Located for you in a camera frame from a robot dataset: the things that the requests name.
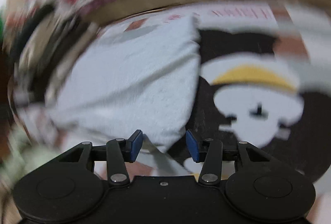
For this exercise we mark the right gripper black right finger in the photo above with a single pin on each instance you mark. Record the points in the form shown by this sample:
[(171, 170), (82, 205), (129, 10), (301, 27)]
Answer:
[(218, 159)]

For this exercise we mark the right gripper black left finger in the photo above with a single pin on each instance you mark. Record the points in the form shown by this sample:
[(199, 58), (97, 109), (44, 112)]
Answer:
[(116, 153)]

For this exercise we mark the white terry cloth garment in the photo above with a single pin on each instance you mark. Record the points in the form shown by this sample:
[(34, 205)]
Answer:
[(142, 79)]

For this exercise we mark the checkered cartoon monkey rug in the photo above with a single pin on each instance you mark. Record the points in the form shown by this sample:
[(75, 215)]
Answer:
[(256, 90)]

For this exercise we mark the grey folded garments stack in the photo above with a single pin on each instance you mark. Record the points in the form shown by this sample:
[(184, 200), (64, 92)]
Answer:
[(45, 50)]

